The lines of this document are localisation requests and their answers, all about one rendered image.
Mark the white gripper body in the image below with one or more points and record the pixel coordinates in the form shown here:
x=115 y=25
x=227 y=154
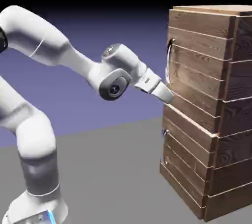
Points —
x=162 y=92

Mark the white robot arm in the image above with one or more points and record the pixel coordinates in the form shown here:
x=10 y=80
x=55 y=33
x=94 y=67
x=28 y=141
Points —
x=45 y=38

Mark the large wooden cabinet door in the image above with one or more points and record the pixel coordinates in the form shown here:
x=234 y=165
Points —
x=196 y=66

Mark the small wooden cabinet door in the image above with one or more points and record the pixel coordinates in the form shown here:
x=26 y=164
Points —
x=187 y=155

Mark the wooden cabinet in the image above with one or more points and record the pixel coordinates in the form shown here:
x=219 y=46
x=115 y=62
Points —
x=232 y=109

